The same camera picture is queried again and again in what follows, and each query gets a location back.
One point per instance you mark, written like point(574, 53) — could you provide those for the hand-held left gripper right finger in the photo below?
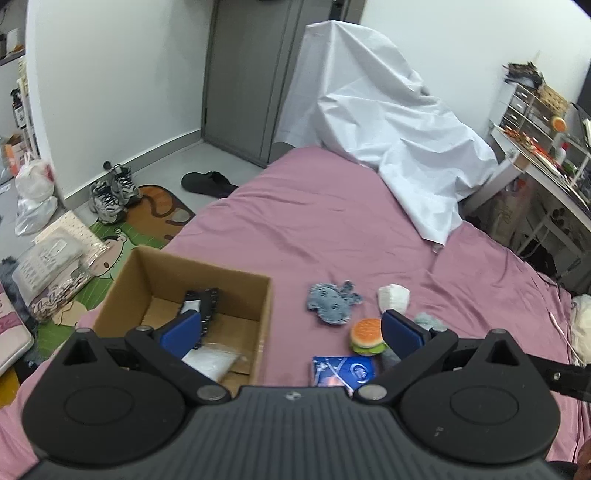
point(402, 336)

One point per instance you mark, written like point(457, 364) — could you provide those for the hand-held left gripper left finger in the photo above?
point(181, 331)

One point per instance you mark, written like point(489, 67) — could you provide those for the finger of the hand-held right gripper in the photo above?
point(565, 376)

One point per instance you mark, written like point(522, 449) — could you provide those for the grey fluffy cloth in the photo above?
point(427, 320)

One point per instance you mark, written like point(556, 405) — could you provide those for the burger plush toy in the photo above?
point(367, 334)

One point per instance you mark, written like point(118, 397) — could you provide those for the white cup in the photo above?
point(394, 297)

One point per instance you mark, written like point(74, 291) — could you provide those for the brown cardboard box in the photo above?
point(138, 281)

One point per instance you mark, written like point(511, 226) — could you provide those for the blue tissue packet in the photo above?
point(341, 371)

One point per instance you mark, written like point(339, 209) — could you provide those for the grey-blue plush toy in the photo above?
point(330, 302)

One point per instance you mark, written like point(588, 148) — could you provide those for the black lace cloth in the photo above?
point(207, 304)

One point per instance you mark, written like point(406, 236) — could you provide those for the white plastic packet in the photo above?
point(212, 362)

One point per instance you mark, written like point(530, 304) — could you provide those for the white fluffy cloth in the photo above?
point(582, 330)

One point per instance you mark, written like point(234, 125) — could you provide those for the patterned clear bag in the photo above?
point(69, 288)

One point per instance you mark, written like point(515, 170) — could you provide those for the cartoon floor mat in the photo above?
point(154, 207)

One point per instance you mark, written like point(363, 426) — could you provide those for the grey white sneaker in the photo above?
point(107, 205)
point(127, 184)

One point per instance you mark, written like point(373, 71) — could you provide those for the cream perforated board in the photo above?
point(76, 226)

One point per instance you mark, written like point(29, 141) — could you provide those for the clear packaged bedding bag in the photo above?
point(48, 263)

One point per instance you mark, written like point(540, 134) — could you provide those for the black slipper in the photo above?
point(207, 183)

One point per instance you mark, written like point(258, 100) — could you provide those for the pink bed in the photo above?
point(300, 221)

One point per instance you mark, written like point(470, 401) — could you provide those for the brown paper bag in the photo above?
point(505, 214)

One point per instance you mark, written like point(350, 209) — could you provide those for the clear plastic bag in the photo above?
point(34, 214)

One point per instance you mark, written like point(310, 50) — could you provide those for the white desk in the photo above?
point(531, 168)

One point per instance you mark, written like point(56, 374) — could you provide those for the white red plastic bag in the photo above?
point(34, 177)

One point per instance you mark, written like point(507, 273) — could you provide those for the white sheet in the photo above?
point(369, 120)

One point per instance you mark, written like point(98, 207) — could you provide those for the clear drawer organizer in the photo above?
point(524, 108)

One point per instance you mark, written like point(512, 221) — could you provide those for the grey door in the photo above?
point(240, 69)

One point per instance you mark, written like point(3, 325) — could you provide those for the dark bottle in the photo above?
point(18, 108)

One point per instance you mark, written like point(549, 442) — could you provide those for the wicker basket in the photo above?
point(553, 99)

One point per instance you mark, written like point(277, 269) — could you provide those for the white shelf unit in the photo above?
point(14, 60)

